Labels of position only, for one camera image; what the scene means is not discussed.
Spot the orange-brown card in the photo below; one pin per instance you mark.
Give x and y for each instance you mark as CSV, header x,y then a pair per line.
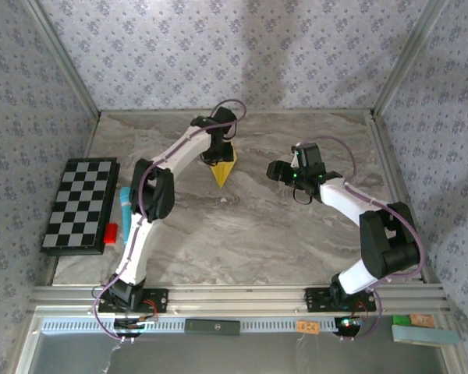
x,y
423,320

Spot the red block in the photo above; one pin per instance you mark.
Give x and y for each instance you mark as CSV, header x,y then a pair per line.
x,y
111,233

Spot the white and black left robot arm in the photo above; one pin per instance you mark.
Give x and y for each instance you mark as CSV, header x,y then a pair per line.
x,y
156,191

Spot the light blue tube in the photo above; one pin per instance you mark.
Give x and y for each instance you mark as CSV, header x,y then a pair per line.
x,y
125,218

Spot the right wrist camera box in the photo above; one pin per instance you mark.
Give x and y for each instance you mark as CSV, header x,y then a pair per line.
x,y
308,154

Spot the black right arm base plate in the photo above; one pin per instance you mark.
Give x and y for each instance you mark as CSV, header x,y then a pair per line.
x,y
316,300

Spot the green packet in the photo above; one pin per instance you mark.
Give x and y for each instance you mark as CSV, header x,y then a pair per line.
x,y
401,320

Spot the aluminium side rail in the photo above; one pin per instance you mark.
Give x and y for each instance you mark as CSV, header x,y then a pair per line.
x,y
389,163

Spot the blue-grey block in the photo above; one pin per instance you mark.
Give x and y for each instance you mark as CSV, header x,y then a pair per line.
x,y
425,336

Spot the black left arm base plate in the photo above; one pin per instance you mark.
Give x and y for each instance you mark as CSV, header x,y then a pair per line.
x,y
160,300

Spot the grey metal tray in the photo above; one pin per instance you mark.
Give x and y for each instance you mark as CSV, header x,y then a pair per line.
x,y
257,354

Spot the orange label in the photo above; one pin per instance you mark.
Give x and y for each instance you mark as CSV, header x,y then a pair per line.
x,y
308,326

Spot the dark rectangular device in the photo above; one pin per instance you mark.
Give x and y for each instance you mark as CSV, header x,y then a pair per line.
x,y
212,327

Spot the aluminium frame post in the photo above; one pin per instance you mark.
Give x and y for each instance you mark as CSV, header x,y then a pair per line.
x,y
64,58
408,58

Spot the aluminium mounting rail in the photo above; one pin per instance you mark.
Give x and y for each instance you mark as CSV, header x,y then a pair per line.
x,y
238,298

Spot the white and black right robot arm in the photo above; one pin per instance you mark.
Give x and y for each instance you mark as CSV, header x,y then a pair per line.
x,y
390,241

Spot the black and grey checkerboard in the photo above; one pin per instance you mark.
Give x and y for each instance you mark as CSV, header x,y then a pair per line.
x,y
78,202

